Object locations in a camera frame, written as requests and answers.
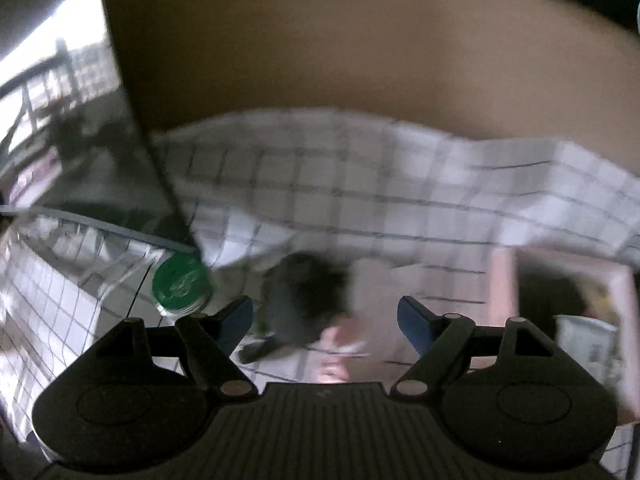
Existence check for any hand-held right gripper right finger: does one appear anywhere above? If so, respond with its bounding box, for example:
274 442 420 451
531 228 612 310
390 296 551 397

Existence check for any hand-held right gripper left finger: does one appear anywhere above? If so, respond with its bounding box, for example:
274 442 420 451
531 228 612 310
96 296 259 400

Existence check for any dark fuzzy cloth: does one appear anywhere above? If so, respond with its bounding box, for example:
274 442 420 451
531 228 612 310
259 252 352 343

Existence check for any pink plush toy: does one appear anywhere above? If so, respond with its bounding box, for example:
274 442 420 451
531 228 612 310
317 310 373 386

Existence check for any pink cardboard box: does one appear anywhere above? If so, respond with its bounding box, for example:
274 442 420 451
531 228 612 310
487 246 640 428

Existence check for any green round lid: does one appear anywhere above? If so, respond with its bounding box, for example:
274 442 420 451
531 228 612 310
151 254 215 317

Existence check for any black grid white tablecloth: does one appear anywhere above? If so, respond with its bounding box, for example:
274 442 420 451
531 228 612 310
0 107 640 461

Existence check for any mirror panel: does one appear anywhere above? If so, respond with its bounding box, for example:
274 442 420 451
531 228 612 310
0 0 198 256

